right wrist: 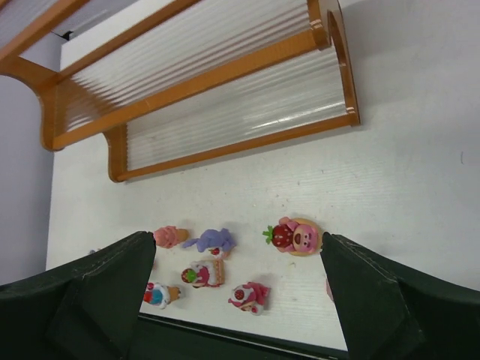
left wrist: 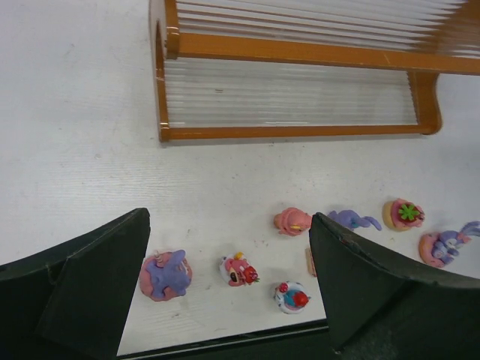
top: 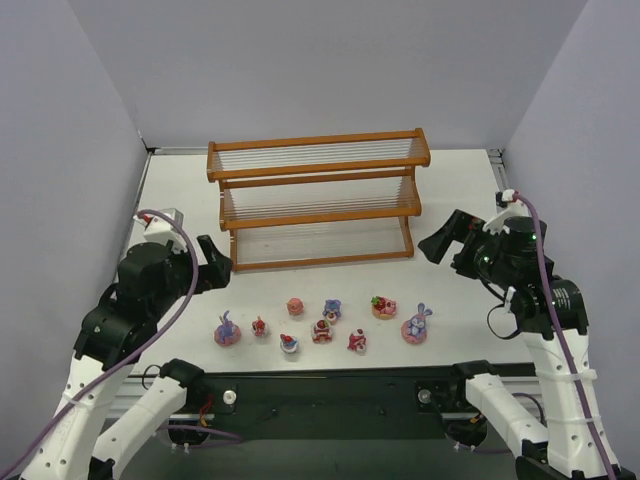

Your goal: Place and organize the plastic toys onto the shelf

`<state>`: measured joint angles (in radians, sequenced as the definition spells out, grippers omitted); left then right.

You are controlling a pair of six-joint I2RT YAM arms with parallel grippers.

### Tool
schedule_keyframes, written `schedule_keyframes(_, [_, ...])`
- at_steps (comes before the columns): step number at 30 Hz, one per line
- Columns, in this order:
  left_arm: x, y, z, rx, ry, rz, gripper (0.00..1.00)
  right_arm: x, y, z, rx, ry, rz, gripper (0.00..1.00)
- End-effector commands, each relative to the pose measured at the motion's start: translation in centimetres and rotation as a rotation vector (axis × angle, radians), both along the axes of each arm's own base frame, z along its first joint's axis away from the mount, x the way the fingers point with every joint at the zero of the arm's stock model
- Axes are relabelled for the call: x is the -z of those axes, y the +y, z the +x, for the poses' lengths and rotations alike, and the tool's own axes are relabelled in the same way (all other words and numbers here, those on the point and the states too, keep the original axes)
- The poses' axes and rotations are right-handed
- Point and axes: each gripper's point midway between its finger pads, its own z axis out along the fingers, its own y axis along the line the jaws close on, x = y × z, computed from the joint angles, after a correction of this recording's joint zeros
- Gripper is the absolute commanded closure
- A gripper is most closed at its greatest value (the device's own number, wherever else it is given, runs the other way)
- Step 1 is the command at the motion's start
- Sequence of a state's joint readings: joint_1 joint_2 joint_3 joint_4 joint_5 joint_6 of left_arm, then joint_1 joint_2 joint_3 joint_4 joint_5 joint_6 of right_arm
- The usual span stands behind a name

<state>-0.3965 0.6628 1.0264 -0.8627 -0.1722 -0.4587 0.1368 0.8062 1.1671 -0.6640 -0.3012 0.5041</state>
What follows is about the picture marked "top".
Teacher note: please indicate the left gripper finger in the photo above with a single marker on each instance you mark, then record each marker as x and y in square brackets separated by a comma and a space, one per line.
[215, 260]
[217, 279]

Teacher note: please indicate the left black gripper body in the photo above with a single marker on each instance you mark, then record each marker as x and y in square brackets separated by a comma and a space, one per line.
[198, 273]

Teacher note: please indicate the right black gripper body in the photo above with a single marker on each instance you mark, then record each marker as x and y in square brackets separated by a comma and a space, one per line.
[463, 245]

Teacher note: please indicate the strawberry bear tart toy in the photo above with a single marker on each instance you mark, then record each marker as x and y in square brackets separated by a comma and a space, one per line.
[383, 308]

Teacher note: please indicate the purple bunny sitting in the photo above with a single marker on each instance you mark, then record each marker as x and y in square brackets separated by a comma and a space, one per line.
[414, 330]

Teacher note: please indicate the purple bunny holding cake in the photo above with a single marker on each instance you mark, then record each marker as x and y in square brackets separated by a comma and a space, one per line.
[332, 311]

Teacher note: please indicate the pink bear with cream hat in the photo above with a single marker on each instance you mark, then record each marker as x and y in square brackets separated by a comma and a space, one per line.
[357, 341]

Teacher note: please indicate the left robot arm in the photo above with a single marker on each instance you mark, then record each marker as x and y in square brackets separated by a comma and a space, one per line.
[152, 279]

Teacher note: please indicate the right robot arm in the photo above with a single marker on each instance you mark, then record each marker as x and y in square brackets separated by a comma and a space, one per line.
[507, 251]

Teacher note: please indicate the wooden three-tier shelf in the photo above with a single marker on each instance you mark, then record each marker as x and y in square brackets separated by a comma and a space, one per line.
[301, 202]

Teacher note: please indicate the small red strawberry bear toy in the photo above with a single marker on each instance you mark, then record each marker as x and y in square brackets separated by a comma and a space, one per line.
[260, 328]

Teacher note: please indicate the pink round bear toy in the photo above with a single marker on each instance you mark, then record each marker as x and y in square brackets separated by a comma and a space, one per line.
[295, 306]

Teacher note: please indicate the blue red cupcake toy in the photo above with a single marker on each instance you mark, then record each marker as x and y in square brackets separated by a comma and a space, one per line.
[289, 344]

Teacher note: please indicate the red bear on cake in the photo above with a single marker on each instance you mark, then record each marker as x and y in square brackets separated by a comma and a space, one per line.
[321, 332]

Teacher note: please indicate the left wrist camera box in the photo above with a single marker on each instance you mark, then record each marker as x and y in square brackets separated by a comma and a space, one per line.
[162, 228]

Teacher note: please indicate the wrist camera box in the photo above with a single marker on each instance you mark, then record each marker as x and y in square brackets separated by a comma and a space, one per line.
[162, 228]
[507, 201]

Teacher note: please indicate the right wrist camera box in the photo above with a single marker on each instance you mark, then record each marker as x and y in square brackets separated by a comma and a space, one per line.
[507, 201]

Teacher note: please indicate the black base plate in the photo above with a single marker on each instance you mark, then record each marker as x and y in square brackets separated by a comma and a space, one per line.
[353, 404]

